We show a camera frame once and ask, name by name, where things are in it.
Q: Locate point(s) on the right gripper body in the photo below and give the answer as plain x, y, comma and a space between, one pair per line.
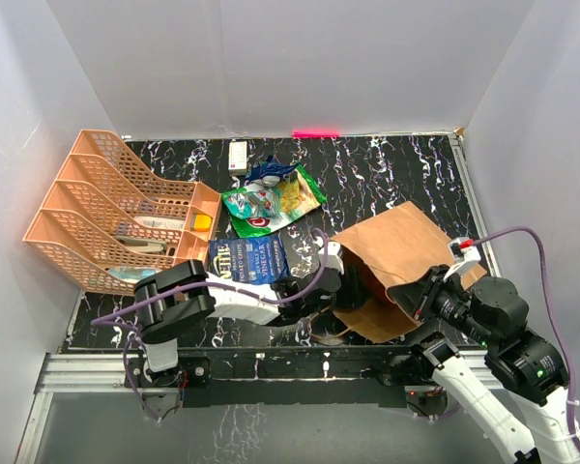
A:
446, 300

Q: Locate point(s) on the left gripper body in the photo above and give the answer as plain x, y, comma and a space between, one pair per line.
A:
345, 296

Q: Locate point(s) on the brown paper bag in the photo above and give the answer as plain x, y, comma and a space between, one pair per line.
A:
393, 248

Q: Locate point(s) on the navy Kettle chips bag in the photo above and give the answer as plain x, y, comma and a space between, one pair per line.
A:
255, 261

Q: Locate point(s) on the green chips bag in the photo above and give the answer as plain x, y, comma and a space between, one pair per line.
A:
299, 194

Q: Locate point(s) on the teal snack packet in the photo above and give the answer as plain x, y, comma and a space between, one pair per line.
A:
260, 203

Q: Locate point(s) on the dark blue snack bag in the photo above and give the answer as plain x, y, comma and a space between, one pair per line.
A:
269, 172

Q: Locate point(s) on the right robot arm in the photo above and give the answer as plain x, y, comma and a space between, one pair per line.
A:
528, 366

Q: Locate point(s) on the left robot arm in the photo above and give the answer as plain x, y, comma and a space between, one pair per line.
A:
170, 303

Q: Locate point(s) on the red light strip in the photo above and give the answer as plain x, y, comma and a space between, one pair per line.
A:
308, 133

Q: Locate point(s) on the yellow sticky note block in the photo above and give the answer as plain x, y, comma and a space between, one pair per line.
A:
201, 223

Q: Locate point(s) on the small white box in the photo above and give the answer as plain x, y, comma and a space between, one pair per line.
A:
237, 157

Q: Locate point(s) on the white tube in organizer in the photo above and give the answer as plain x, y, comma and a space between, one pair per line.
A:
168, 223

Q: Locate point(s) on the stapler in organizer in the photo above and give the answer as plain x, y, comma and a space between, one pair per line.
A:
140, 245

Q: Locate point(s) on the clear pouch in organizer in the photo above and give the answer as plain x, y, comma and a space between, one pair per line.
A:
132, 274

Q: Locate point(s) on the orange plastic desk organizer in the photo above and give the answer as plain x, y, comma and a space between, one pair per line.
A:
100, 188

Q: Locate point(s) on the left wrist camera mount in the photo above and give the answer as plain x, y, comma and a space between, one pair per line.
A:
331, 256

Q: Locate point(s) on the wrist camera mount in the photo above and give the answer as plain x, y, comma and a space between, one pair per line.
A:
331, 256
465, 257

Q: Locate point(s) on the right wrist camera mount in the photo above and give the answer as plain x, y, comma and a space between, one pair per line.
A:
465, 257

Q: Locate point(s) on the black front mounting rail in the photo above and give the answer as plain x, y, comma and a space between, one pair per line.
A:
313, 375

